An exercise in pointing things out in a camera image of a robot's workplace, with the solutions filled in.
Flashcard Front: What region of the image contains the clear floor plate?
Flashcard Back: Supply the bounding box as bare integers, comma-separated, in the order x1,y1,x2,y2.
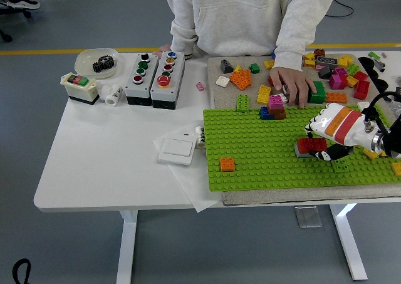
293,205,323,229

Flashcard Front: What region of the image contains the grey emergency-stop control box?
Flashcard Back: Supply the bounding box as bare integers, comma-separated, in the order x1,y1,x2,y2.
150,51,185,110

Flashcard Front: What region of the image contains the tall red brick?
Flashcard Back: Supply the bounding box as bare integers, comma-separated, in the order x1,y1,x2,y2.
353,80,371,99

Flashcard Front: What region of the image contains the lime green long plate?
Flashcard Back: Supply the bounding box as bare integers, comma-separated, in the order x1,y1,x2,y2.
331,158,351,174

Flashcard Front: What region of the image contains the grey four-button control box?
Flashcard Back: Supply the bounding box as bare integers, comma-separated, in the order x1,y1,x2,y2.
124,53,159,106

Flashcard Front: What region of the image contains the green studded baseplate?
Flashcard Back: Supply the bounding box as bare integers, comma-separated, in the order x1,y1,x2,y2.
202,105,401,192

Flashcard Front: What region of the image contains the black floor cable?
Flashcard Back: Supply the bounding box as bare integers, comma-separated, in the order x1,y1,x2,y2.
331,0,401,18

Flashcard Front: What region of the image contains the small white labelled tube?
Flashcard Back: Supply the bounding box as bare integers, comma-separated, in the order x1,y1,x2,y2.
194,125,206,150

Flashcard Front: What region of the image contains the white paper sheet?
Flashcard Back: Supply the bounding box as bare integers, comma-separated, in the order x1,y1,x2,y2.
152,124,226,213

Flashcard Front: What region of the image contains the white pipe fitting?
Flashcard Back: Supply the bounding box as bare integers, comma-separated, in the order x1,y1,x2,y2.
96,83,110,103

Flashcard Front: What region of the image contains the orange wedge brick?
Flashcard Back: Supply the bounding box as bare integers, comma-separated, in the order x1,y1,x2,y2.
229,69,253,91

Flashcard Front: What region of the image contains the person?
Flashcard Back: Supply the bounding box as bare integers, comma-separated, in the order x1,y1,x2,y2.
152,0,341,109

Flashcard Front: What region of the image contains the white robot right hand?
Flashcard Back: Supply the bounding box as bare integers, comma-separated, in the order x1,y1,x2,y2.
304,102,377,162

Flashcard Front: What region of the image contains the white table leg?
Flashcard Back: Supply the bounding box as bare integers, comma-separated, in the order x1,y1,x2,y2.
116,210,138,284
328,203,369,281

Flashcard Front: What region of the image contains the black white sneaker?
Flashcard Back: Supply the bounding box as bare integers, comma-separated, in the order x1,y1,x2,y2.
6,0,41,10

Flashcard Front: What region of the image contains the large magenta brick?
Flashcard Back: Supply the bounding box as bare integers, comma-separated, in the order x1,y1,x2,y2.
328,73,347,90

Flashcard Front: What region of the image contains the person's left hand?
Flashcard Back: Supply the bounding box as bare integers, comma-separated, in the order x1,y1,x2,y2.
269,66,318,109

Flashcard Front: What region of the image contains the white plastic bowl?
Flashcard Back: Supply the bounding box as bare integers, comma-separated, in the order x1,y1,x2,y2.
74,48,120,80

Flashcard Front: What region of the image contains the person's right hand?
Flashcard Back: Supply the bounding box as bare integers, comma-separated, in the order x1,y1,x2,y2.
152,44,176,58

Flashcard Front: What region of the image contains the red long brick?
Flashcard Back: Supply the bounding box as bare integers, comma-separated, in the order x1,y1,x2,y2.
296,137,328,153

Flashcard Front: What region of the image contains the large white labelled tube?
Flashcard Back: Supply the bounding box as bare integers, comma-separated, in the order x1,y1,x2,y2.
105,85,123,107

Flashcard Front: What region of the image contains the dark grey long brick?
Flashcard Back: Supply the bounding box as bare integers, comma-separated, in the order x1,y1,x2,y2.
315,55,339,66

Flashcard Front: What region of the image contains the grey-brown mat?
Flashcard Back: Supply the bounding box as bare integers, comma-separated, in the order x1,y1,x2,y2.
206,53,401,205

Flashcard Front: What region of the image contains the orange long brick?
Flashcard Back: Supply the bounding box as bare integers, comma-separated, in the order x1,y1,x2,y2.
325,92,348,104

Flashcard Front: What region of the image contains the large dark green brick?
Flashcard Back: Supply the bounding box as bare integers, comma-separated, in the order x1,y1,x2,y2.
308,80,327,105

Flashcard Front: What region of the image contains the yellow long brick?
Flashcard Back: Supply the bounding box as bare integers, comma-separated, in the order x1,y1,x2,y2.
256,85,272,105

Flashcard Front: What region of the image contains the orange square brick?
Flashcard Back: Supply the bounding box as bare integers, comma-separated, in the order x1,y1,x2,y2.
219,157,236,172

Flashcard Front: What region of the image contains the white wall switch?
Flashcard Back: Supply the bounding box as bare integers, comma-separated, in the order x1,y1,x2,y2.
157,133,194,166

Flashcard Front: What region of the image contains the beige red-green switch box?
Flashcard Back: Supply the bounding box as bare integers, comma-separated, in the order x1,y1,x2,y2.
60,72,100,107

